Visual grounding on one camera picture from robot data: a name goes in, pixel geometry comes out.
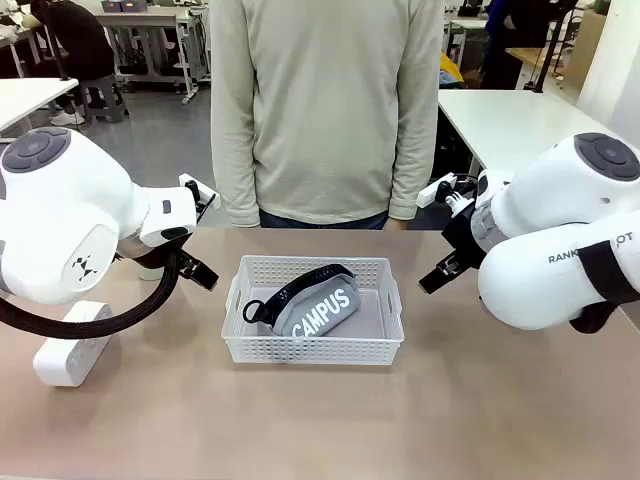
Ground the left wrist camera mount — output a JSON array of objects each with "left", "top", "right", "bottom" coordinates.
[{"left": 178, "top": 172, "right": 222, "bottom": 213}]

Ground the white perforated plastic basket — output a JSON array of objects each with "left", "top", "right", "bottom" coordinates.
[{"left": 221, "top": 254, "right": 405, "bottom": 367}]

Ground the large white table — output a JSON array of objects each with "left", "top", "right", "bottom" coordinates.
[{"left": 436, "top": 88, "right": 617, "bottom": 177}]

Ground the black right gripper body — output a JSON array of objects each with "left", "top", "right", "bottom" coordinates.
[{"left": 441, "top": 201, "right": 489, "bottom": 269}]

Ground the grey CAMPUS pouch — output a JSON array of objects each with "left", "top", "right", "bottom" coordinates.
[{"left": 242, "top": 263, "right": 364, "bottom": 339}]

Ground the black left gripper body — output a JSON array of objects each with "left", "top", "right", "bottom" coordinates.
[{"left": 118, "top": 233, "right": 195, "bottom": 275}]

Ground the white power strip box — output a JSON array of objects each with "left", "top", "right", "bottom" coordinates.
[{"left": 32, "top": 300, "right": 114, "bottom": 388}]

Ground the seated person in black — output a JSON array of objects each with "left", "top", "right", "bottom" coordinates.
[{"left": 28, "top": 0, "right": 117, "bottom": 127}]

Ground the person in blue jacket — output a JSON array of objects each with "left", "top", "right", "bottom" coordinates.
[{"left": 480, "top": 0, "right": 554, "bottom": 91}]

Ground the black left arm cable sleeve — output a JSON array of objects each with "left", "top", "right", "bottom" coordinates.
[{"left": 0, "top": 248, "right": 182, "bottom": 342}]

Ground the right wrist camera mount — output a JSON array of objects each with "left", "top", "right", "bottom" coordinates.
[{"left": 418, "top": 171, "right": 476, "bottom": 210}]

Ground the grey step stool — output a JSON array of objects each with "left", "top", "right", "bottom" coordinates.
[{"left": 78, "top": 74, "right": 131, "bottom": 124}]

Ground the person in beige sweater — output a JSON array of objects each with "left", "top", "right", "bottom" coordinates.
[{"left": 208, "top": 0, "right": 446, "bottom": 232}]

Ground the grey workbench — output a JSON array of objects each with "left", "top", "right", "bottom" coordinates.
[{"left": 93, "top": 3, "right": 212, "bottom": 105}]

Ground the blue storage bin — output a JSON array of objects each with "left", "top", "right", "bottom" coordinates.
[{"left": 101, "top": 0, "right": 149, "bottom": 14}]

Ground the white table with metal legs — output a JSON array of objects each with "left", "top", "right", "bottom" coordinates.
[{"left": 0, "top": 76, "right": 81, "bottom": 140}]

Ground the wooden top table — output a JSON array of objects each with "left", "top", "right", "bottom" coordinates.
[{"left": 504, "top": 46, "right": 577, "bottom": 94}]

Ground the black right arm cable sleeve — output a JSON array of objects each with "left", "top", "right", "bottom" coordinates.
[{"left": 568, "top": 238, "right": 640, "bottom": 335}]

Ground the black stand pole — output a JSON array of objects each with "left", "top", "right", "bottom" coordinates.
[{"left": 41, "top": 13, "right": 72, "bottom": 82}]

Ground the black arm cable sleeve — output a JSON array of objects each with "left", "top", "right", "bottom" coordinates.
[
  {"left": 0, "top": 248, "right": 182, "bottom": 342},
  {"left": 568, "top": 238, "right": 640, "bottom": 335}
]

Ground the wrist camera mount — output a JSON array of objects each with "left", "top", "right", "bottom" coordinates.
[
  {"left": 178, "top": 172, "right": 222, "bottom": 213},
  {"left": 418, "top": 171, "right": 476, "bottom": 210}
]

